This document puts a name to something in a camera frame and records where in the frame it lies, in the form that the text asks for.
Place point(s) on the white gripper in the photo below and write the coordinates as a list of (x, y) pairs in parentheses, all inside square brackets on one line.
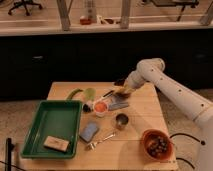
[(134, 80)]

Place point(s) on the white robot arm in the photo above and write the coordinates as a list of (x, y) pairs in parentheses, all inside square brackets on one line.
[(196, 107)]

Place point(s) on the dark purple bowl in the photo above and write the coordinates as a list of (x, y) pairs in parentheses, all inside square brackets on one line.
[(122, 95)]

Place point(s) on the orange bowl with grapes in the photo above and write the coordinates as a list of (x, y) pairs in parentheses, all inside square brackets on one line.
[(156, 145)]

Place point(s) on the black white spatula tool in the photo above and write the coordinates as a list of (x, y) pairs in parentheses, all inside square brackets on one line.
[(88, 106)]

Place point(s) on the small metal cup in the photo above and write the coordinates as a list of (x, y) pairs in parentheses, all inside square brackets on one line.
[(121, 121)]

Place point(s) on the white cup orange contents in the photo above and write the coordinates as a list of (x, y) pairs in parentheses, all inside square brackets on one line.
[(100, 108)]

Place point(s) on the wooden table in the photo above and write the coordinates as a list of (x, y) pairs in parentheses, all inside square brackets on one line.
[(121, 153)]

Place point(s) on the red object on shelf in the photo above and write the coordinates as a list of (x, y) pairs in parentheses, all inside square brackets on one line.
[(85, 21)]

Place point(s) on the silver fork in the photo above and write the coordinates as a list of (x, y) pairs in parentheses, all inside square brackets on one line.
[(92, 145)]

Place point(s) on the green plastic tray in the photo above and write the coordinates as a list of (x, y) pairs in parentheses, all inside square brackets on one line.
[(57, 118)]

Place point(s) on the tan sponge block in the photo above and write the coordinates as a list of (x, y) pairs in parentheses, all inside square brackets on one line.
[(56, 143)]

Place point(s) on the black office chair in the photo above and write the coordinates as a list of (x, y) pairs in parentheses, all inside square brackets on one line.
[(24, 3)]

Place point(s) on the black stand post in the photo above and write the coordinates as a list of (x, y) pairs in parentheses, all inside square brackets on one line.
[(8, 154)]

